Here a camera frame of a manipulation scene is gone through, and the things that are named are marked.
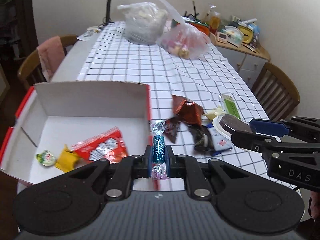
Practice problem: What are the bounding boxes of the blue candy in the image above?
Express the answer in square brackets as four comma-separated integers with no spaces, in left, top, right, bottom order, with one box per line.
[151,120,167,180]

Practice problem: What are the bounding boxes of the red crispy noodle packet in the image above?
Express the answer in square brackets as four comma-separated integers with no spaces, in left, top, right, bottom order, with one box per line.
[71,127,128,164]

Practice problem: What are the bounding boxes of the brown chocolate candy packet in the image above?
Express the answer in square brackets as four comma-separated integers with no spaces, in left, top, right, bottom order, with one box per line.
[164,116,180,144]

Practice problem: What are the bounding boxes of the white blue snack packet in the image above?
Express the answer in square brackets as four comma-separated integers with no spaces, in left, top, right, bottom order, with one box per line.
[206,124,232,156]

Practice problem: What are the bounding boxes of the dark red foil snack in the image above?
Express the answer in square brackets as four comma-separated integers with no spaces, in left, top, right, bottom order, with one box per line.
[172,95,204,127]

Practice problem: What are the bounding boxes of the green snack bar packet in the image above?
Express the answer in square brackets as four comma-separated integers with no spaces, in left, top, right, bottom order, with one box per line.
[219,94,241,119]

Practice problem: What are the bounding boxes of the cream yellow pastry packet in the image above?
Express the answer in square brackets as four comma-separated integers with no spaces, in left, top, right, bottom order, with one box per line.
[203,106,226,120]

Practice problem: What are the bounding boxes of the yellow foil snack packet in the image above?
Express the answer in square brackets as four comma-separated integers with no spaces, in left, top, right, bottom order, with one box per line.
[55,145,80,173]

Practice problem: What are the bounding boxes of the small green jelly cup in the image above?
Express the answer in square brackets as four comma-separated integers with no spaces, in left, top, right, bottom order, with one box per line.
[36,150,56,167]

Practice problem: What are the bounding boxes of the black cookie wrapper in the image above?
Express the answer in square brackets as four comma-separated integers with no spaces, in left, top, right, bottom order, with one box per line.
[188,125,216,154]

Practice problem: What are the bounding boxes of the pink plastic bag of snacks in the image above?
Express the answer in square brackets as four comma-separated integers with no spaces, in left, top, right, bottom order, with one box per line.
[156,0,211,59]

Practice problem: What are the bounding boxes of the person right hand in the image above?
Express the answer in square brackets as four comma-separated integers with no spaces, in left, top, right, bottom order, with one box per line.
[308,194,319,220]

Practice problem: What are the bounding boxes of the right wooden chair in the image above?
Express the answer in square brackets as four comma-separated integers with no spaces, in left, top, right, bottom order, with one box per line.
[251,62,300,121]

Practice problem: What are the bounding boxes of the wooden chair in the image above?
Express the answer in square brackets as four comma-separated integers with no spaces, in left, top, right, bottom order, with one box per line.
[17,34,77,89]
[251,62,300,121]

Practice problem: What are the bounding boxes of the white wooden cabinet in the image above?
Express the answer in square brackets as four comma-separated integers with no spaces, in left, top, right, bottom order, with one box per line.
[210,33,271,89]

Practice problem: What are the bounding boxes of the checkered white tablecloth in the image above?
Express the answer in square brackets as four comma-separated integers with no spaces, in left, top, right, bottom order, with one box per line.
[76,21,301,193]

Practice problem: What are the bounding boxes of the red white cardboard box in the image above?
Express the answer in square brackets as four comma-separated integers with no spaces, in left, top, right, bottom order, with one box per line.
[1,81,151,185]

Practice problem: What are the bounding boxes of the yellow box on cabinet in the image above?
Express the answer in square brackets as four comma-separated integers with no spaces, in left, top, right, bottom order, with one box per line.
[238,25,254,44]

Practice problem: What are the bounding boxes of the tissue pack white green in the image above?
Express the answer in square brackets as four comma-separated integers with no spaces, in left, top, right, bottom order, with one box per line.
[224,25,244,48]

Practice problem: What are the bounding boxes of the pink digital timer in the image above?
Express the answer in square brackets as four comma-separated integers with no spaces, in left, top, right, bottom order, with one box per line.
[216,32,228,43]

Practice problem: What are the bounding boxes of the orange folding basket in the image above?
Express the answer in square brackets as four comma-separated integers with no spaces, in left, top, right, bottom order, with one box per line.
[184,17,210,36]

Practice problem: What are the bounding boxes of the amber liquid bottle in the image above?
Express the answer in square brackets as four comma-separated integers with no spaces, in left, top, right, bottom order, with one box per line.
[209,5,221,34]

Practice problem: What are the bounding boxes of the left wooden chair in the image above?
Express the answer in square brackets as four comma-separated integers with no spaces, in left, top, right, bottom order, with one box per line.
[17,34,77,89]

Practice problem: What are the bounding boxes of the pink towel on chair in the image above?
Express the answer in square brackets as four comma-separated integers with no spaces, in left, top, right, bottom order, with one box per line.
[37,36,65,82]

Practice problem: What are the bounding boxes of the paper card on table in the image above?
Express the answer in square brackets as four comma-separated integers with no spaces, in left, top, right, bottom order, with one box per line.
[76,26,101,42]

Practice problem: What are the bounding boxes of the clear plastic bag white contents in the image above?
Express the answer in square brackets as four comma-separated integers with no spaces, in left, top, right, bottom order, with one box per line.
[117,2,168,46]

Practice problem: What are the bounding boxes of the dark bookshelf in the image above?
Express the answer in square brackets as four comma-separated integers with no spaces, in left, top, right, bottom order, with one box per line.
[1,0,38,62]

